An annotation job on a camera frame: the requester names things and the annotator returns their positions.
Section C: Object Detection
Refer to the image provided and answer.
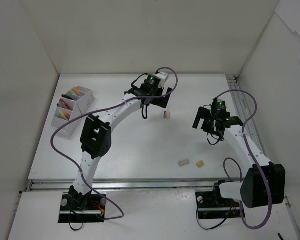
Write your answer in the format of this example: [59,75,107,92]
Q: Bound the black handled scissors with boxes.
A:
[61,94,74,101]

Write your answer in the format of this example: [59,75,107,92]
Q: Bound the small tan staples box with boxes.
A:
[196,161,205,168]

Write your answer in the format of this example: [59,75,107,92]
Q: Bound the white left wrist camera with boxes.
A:
[155,72,169,82]

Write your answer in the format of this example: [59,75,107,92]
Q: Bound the pink mini stapler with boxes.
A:
[162,109,171,120]

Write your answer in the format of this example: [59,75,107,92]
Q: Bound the red gel pen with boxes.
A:
[59,99,73,111]

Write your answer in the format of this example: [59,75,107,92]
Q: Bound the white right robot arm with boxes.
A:
[192,99,286,209]

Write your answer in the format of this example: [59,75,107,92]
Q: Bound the twin orange yellow highlighter pack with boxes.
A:
[59,111,71,121]

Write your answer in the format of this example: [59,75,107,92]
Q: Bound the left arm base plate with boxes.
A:
[58,193,106,224]

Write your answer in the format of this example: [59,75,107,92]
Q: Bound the white eraser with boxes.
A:
[178,159,190,167]

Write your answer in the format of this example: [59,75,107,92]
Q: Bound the orange cap highlighter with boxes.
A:
[71,86,82,96]

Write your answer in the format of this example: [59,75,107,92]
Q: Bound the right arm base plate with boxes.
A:
[195,191,241,220]

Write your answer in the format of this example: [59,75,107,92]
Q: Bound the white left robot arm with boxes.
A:
[68,72,170,210]

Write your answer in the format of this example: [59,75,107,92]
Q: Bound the white compartment organizer box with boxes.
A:
[51,86,95,130]

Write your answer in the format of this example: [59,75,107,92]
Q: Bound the green highlighter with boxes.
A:
[67,90,78,97]

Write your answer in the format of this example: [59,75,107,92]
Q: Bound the aluminium rail frame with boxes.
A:
[28,74,251,185]

